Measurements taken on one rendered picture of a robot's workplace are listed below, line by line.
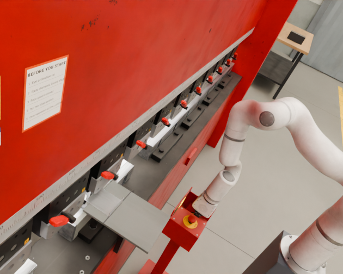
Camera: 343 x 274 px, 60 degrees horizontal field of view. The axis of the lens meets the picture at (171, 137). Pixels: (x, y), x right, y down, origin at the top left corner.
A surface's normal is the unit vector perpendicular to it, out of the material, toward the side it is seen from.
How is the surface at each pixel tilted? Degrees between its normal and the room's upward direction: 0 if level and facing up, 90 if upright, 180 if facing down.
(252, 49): 90
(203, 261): 0
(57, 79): 90
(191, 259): 0
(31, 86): 90
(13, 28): 90
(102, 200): 0
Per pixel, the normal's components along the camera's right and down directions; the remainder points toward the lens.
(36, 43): 0.85, 0.50
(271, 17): -0.40, 0.44
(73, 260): 0.33, -0.75
